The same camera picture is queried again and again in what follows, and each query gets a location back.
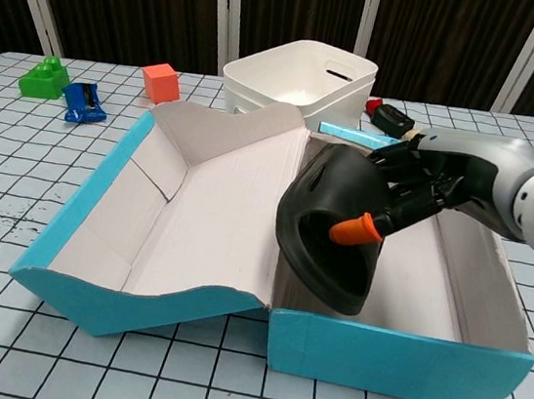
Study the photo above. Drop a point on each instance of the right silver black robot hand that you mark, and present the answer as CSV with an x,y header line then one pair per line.
x,y
447,174

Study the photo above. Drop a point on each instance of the black slipper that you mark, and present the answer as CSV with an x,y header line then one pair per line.
x,y
329,178

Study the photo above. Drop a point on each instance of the light blue shoe box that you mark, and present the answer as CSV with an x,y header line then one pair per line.
x,y
216,212

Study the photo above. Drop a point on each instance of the black bottle with red cap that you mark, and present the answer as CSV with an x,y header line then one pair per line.
x,y
391,118

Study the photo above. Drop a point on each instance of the white plastic storage bin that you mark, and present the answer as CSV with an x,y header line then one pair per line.
x,y
298,76

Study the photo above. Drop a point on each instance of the orange cube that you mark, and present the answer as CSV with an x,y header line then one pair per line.
x,y
161,82

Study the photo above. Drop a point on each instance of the blue toy piece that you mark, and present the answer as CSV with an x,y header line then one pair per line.
x,y
82,104

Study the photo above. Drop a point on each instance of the green toy block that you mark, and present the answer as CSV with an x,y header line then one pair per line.
x,y
43,81

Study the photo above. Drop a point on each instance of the white checkered tablecloth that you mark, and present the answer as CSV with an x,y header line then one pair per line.
x,y
28,178

